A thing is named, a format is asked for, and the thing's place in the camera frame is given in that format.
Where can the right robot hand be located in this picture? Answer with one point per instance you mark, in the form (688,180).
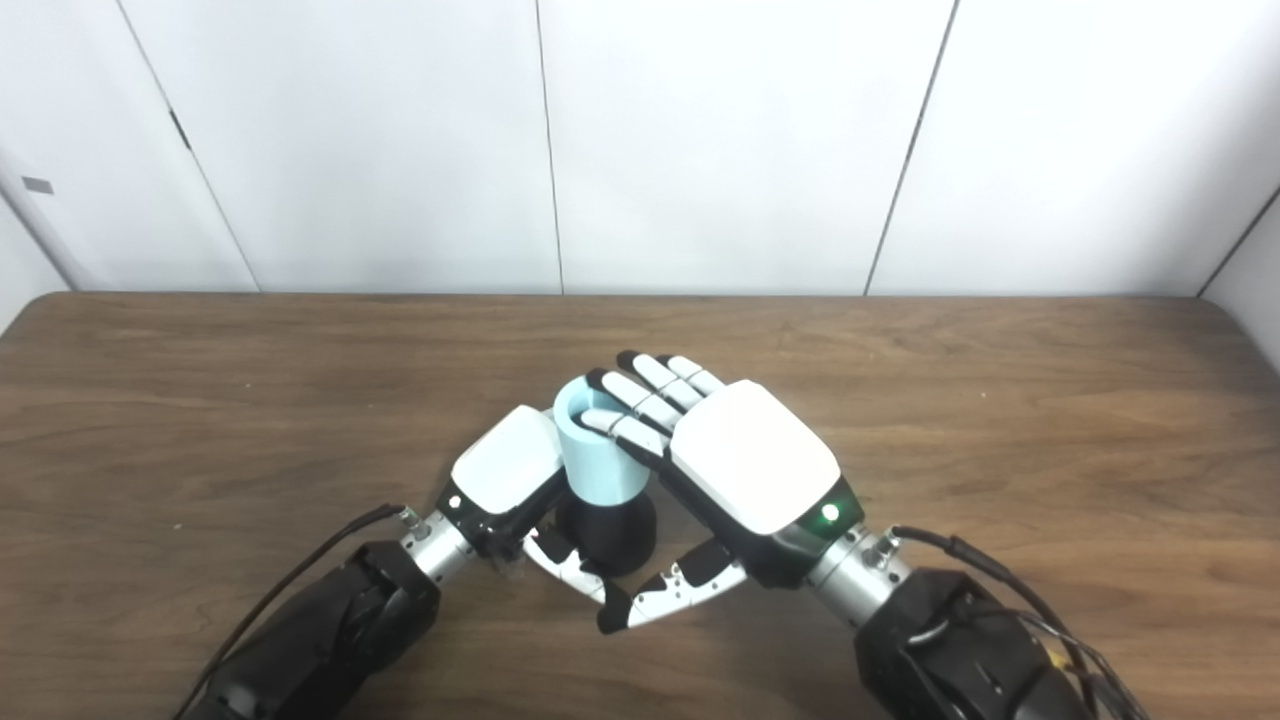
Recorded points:
(750,460)

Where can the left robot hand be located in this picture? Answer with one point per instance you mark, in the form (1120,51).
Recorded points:
(505,465)

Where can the black flared nozzle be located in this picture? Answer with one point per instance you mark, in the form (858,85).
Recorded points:
(610,535)

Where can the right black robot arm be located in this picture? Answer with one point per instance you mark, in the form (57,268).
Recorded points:
(950,650)

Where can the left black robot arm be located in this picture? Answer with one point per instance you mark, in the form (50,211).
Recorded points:
(320,640)

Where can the black wall panel hinge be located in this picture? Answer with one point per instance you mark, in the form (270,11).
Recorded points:
(180,129)

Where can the grey wall label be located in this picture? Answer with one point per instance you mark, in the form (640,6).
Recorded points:
(37,186)

